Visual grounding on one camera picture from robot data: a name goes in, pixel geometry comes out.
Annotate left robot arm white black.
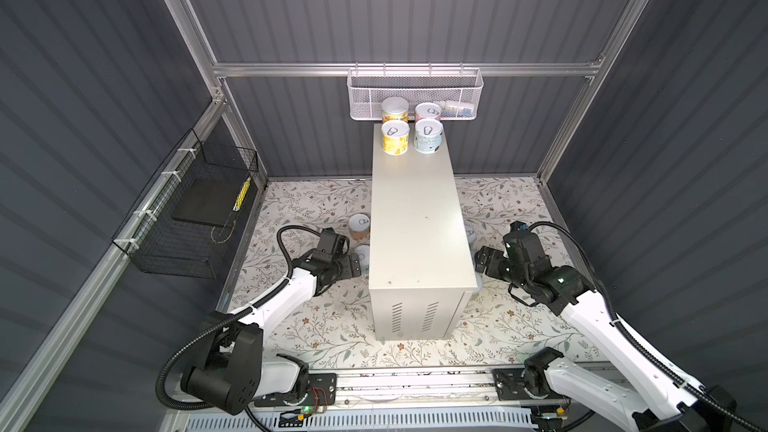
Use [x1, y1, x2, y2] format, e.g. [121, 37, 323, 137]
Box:
[154, 224, 361, 415]

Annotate white wire mesh basket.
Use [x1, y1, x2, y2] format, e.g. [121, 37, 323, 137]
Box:
[346, 65, 484, 121]

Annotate floral patterned mat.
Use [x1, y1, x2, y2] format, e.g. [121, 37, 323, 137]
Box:
[230, 177, 603, 369]

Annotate green orange label can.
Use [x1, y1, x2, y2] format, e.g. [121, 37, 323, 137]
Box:
[381, 97, 409, 122]

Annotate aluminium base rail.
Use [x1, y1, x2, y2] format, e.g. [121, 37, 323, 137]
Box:
[161, 363, 649, 432]

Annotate white metal cabinet counter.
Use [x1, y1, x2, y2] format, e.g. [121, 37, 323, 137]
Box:
[369, 124, 477, 341]

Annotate black wire wall basket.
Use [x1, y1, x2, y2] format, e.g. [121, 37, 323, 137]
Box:
[113, 133, 260, 280]

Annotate yellow label can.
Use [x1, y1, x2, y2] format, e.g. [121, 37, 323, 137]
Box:
[381, 120, 410, 156]

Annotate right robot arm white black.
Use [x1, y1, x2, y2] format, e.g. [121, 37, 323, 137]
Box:
[474, 221, 759, 431]

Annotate teal label can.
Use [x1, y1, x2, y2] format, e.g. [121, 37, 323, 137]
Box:
[354, 244, 370, 262]

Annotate pink label can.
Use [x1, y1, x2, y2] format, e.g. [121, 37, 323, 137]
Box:
[414, 102, 442, 122]

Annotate tubes in white basket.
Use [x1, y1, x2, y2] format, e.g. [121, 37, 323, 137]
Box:
[438, 100, 476, 120]

